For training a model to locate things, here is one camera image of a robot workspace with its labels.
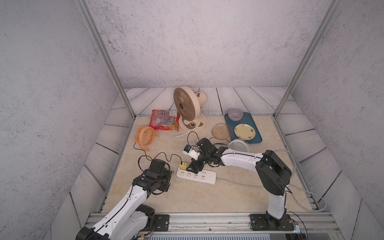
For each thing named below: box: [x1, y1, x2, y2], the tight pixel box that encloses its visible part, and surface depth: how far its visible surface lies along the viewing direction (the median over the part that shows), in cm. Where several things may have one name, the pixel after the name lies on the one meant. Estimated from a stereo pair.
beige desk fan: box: [173, 86, 207, 133], surface depth 103 cm
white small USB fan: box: [228, 138, 250, 153], surface depth 91 cm
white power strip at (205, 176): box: [176, 167, 217, 185], surface depth 88 cm
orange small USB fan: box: [134, 126, 160, 152], surface depth 100 cm
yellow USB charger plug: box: [179, 162, 187, 170], surface depth 88 cm
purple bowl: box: [228, 108, 244, 122], surface depth 117 cm
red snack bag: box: [149, 109, 180, 131], surface depth 113 cm
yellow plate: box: [234, 123, 257, 141], surface depth 111 cm
